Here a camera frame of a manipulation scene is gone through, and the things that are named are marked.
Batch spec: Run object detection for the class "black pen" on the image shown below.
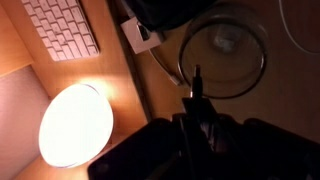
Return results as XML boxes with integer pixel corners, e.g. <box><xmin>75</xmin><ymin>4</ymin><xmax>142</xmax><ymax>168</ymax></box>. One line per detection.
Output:
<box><xmin>189</xmin><ymin>64</ymin><xmax>205</xmax><ymax>100</ymax></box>

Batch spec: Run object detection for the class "clear glass jar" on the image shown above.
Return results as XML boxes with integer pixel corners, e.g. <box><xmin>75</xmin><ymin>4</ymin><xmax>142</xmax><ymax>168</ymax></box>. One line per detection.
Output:
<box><xmin>177</xmin><ymin>3</ymin><xmax>270</xmax><ymax>101</ymax></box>

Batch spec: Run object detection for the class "dark zippered pouch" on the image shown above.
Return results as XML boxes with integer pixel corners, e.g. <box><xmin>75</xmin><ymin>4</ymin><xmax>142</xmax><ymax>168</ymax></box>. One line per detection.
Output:
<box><xmin>125</xmin><ymin>0</ymin><xmax>219</xmax><ymax>33</ymax></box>

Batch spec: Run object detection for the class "white keyboard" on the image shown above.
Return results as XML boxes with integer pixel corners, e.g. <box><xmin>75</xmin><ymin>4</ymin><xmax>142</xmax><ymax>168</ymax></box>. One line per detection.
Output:
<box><xmin>19</xmin><ymin>0</ymin><xmax>101</xmax><ymax>63</ymax></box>

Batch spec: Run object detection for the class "round glowing disc lamp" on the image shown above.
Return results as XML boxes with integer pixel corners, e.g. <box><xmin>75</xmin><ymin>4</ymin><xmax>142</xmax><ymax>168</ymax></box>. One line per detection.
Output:
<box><xmin>38</xmin><ymin>83</ymin><xmax>115</xmax><ymax>169</ymax></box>

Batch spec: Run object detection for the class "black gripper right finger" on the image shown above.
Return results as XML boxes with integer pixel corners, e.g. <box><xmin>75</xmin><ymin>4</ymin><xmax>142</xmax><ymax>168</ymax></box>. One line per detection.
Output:
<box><xmin>199</xmin><ymin>97</ymin><xmax>254</xmax><ymax>180</ymax></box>

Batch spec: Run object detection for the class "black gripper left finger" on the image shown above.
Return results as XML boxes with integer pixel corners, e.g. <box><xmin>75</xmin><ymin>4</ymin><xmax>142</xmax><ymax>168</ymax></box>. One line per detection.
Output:
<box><xmin>181</xmin><ymin>97</ymin><xmax>209</xmax><ymax>180</ymax></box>

